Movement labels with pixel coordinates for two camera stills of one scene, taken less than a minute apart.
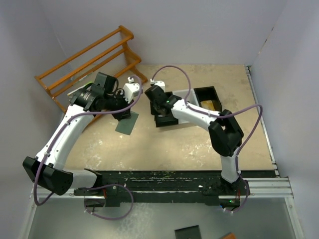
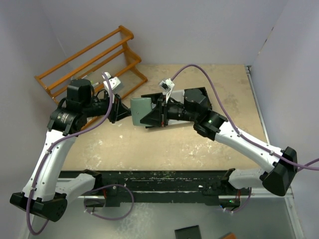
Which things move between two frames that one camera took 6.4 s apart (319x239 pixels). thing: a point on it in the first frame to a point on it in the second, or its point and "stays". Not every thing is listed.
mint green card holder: (125, 125) to (140, 106)
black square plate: (190, 232) stays
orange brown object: (230, 235) stays
